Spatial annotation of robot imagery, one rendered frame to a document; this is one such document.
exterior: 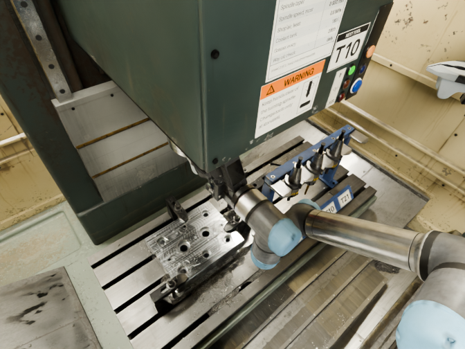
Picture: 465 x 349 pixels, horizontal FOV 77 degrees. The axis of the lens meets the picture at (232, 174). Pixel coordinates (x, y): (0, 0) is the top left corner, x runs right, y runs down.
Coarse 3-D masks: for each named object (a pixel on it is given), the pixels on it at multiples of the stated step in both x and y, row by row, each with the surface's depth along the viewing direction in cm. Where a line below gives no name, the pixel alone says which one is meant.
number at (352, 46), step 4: (360, 36) 55; (348, 40) 53; (352, 40) 54; (356, 40) 55; (360, 40) 56; (348, 44) 54; (352, 44) 55; (356, 44) 56; (360, 44) 57; (348, 48) 55; (352, 48) 56; (356, 48) 57; (344, 52) 55; (348, 52) 56; (352, 52) 57; (356, 52) 58; (344, 56) 56; (348, 56) 57; (352, 56) 58; (344, 60) 57
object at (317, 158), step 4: (316, 152) 99; (324, 152) 99; (316, 156) 100; (320, 156) 99; (312, 160) 102; (316, 160) 101; (320, 160) 100; (312, 164) 102; (316, 164) 101; (320, 164) 102; (312, 168) 103; (316, 168) 103; (320, 168) 103
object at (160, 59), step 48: (96, 0) 53; (144, 0) 39; (192, 0) 31; (240, 0) 34; (384, 0) 53; (96, 48) 67; (144, 48) 46; (192, 48) 35; (240, 48) 38; (144, 96) 56; (192, 96) 40; (240, 96) 44; (336, 96) 65; (192, 144) 48; (240, 144) 52
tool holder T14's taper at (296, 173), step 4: (296, 168) 94; (300, 168) 94; (292, 172) 96; (296, 172) 95; (300, 172) 95; (292, 176) 96; (296, 176) 96; (300, 176) 96; (292, 180) 97; (296, 180) 97; (300, 180) 98
